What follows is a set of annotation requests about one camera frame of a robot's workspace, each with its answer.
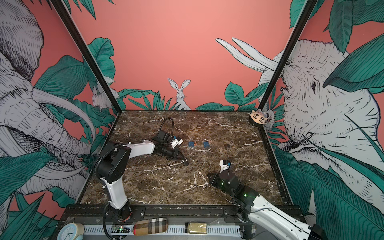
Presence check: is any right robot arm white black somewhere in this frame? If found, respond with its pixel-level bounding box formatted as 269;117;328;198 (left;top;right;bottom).
208;170;328;240

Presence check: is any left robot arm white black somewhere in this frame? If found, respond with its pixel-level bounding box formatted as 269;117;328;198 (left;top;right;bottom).
94;118;189;223

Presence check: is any gold rectangular box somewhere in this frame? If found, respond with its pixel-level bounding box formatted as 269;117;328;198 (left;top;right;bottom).
185;222;208;235

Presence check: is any cartoon face sticker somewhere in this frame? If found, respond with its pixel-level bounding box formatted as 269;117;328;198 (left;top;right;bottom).
249;110;269;125

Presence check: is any plaid cylindrical case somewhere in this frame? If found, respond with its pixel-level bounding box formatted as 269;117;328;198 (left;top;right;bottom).
133;218;168;236

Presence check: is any small circuit board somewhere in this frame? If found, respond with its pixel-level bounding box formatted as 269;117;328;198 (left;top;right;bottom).
112;225;131;234

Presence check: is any white round clock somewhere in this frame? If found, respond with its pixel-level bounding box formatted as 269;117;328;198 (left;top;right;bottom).
57;223;85;240

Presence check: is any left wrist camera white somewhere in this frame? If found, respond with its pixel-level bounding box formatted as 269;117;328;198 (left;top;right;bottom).
171;136;183;149

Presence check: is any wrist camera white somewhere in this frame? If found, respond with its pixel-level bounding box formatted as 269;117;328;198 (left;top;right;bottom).
171;136;183;149
220;160;232;175

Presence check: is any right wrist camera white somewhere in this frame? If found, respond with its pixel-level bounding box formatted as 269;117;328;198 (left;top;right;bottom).
220;160;232;175

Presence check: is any black front rail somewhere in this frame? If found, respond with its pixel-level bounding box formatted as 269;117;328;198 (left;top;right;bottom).
62;204;241;223

